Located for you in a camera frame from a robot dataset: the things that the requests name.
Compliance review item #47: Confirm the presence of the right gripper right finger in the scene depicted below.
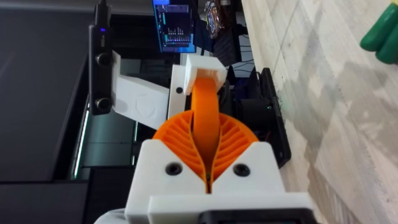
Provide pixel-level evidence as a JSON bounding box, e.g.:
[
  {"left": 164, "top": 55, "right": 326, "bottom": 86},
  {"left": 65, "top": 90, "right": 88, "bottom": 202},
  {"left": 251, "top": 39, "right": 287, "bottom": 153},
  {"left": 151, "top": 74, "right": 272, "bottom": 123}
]
[{"left": 208, "top": 113, "right": 287, "bottom": 194}]

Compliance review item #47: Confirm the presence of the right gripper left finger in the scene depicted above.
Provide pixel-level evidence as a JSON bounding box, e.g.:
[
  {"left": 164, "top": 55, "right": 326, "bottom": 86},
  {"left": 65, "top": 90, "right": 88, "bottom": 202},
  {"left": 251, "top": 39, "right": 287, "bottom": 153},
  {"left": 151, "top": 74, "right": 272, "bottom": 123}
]
[{"left": 124, "top": 109, "right": 209, "bottom": 224}]

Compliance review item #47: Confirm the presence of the green toy vegetable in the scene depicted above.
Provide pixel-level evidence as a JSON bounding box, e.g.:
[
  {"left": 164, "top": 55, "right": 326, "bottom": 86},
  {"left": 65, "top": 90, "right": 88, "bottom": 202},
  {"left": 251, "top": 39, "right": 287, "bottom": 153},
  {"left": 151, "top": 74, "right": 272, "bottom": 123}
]
[{"left": 359, "top": 1, "right": 398, "bottom": 65}]

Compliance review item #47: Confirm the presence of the computer monitor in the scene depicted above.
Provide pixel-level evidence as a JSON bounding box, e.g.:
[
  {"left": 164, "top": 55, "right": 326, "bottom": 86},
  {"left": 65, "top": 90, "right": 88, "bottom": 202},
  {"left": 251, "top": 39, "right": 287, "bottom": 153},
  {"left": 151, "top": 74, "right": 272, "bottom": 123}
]
[{"left": 151, "top": 0, "right": 197, "bottom": 54}]

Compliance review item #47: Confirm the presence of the shiny snack bag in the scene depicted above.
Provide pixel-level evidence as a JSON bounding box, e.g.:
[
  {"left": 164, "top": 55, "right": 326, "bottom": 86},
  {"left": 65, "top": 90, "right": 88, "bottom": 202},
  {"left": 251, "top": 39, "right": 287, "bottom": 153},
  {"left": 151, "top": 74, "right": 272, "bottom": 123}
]
[{"left": 203, "top": 0, "right": 233, "bottom": 40}]

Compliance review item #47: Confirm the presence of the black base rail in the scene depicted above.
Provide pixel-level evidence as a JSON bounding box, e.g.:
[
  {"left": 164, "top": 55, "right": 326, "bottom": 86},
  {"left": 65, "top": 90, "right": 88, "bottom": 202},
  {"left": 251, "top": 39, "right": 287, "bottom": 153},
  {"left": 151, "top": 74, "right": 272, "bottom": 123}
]
[{"left": 259, "top": 67, "right": 292, "bottom": 169}]

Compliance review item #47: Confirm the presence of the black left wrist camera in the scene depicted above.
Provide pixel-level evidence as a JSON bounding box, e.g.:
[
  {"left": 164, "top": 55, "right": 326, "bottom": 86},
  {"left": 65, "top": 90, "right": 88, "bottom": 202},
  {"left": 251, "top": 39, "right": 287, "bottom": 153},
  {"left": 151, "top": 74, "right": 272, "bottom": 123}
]
[{"left": 88, "top": 24, "right": 114, "bottom": 116}]

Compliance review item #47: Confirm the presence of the black camera cable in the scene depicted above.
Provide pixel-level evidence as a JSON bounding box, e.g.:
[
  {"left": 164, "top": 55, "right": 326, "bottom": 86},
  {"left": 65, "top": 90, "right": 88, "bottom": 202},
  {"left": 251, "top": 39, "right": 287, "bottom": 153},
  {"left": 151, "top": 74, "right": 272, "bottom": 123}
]
[{"left": 94, "top": 0, "right": 112, "bottom": 27}]

